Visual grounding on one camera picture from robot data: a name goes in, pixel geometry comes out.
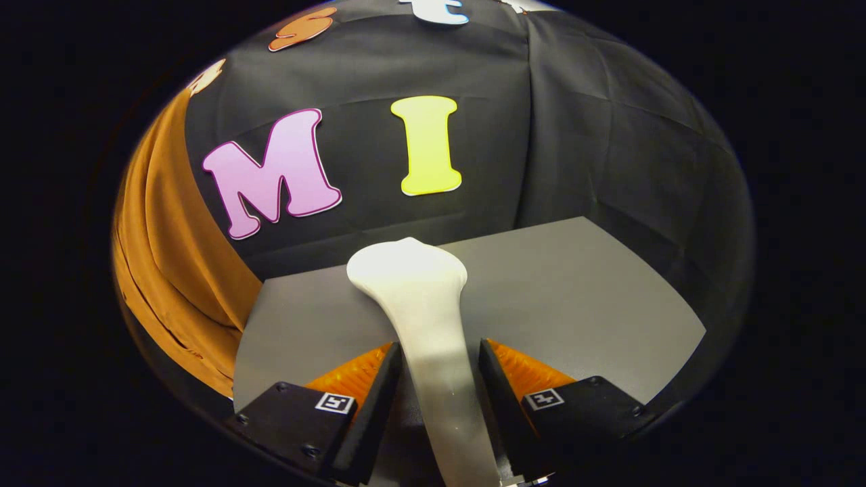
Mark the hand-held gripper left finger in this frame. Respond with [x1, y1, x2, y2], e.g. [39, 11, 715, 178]
[225, 342, 405, 485]

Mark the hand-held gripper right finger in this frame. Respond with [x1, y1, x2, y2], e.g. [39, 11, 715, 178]
[479, 338, 657, 478]

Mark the white garment steamer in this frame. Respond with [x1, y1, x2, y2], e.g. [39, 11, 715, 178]
[346, 237, 503, 487]

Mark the orange-brown button shirt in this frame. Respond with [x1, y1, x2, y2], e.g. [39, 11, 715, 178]
[112, 88, 263, 398]

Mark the grey side table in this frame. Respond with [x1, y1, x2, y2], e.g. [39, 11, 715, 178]
[232, 216, 706, 413]

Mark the black backdrop cloth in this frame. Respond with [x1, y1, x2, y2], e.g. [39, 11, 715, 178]
[129, 0, 755, 434]

